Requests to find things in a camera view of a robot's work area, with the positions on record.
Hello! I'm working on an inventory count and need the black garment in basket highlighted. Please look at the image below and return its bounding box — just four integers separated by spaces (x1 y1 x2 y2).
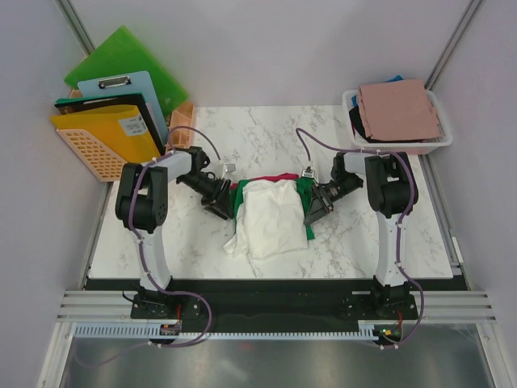
349 106 369 141

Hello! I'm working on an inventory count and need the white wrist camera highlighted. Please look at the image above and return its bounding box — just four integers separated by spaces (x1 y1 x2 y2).
301 166 318 182
219 162 236 178

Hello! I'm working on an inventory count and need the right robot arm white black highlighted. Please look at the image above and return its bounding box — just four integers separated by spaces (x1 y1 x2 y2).
304 152 418 289

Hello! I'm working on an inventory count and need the orange mesh file holder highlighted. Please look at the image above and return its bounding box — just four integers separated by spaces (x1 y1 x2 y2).
56 89 166 183

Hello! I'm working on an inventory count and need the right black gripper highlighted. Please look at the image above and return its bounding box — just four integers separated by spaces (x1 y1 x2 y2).
305 174 361 226

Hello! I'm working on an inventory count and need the green plastic board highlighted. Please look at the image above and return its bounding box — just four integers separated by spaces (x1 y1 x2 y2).
65 26 189 116

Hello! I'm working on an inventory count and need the yellow folder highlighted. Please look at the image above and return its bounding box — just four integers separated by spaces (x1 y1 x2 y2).
50 104 164 163

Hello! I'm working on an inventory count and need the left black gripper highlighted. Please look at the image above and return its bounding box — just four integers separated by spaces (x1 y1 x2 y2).
177 173 233 221

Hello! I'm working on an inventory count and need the red t shirt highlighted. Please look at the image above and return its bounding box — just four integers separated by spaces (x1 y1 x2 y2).
246 173 300 182

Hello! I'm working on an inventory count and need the black folder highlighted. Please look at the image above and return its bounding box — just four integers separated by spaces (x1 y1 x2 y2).
54 93 160 131

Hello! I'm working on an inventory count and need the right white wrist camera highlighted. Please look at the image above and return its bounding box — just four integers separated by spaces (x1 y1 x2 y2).
301 166 318 182

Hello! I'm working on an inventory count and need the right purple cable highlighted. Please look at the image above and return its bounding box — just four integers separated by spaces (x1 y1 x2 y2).
296 128 425 351

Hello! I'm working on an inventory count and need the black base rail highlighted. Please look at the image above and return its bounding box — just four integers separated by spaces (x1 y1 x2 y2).
128 276 469 335

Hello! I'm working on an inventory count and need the light blue clipboard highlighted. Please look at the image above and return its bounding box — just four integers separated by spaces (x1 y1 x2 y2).
78 71 168 143

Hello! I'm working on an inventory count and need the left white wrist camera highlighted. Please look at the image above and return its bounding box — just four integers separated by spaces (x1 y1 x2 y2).
219 162 236 178

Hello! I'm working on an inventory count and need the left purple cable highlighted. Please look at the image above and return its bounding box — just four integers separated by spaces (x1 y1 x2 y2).
127 127 223 348

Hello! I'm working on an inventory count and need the white cable duct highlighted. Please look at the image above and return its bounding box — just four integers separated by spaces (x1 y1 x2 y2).
74 322 379 341

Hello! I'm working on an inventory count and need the white printed t shirt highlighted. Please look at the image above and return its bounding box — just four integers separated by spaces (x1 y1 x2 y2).
224 179 308 260

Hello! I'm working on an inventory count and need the pink folded t shirt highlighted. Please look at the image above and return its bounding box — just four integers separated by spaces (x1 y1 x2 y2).
357 79 440 142

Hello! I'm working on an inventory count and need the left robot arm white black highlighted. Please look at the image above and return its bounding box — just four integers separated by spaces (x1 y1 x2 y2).
115 146 234 318

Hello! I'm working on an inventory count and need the peach compartment organizer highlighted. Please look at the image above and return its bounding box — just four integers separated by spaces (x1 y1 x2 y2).
166 101 196 151

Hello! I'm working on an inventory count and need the green t shirt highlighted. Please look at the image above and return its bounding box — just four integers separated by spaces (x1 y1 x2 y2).
230 177 313 215

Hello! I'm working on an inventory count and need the purple cable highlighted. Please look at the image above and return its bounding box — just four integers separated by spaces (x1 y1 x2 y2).
296 128 425 351
127 127 223 348

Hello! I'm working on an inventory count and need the white laundry basket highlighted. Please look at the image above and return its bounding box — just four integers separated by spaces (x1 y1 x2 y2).
342 90 453 155

